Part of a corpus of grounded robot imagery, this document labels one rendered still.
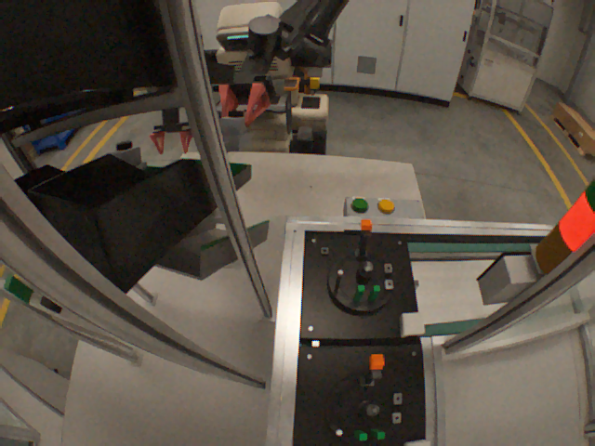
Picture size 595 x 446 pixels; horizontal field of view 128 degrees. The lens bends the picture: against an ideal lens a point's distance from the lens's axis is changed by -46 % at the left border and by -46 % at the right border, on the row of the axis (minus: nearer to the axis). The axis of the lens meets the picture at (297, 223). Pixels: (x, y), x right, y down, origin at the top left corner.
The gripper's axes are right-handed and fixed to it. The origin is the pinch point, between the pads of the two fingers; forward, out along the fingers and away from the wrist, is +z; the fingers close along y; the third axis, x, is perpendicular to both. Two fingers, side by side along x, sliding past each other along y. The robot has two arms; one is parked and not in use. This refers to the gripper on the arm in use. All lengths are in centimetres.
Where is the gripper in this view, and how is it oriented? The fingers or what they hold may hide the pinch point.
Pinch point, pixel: (235, 121)
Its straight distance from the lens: 51.8
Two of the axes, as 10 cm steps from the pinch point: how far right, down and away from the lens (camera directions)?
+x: 1.3, 1.8, 9.7
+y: 9.7, 1.8, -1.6
